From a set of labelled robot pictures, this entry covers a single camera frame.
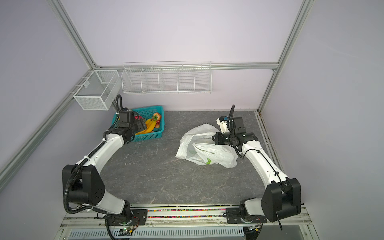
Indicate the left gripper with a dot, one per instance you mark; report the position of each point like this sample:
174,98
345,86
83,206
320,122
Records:
140,124

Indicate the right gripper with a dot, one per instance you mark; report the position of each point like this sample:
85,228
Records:
219,139

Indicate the teal plastic basket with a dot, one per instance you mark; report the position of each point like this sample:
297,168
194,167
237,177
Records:
153,132

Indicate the yellow fake banana bunch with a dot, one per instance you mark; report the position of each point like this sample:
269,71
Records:
150,124

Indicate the white plastic bag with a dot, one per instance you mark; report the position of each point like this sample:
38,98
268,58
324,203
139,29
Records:
198,147

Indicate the orange fake persimmon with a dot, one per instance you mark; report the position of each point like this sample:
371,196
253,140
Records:
156,117

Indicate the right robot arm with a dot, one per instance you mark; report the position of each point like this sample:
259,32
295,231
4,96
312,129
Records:
282,196

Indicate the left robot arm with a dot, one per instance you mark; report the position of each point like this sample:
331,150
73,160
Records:
83,187

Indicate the white mesh box basket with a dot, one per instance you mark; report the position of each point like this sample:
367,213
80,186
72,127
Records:
99,90

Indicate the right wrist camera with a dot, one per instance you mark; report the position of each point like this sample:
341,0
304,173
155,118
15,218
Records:
222,122

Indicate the white wire shelf basket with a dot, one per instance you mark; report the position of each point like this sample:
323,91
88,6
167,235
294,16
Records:
167,77

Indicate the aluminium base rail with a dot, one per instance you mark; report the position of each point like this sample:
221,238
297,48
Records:
186,222

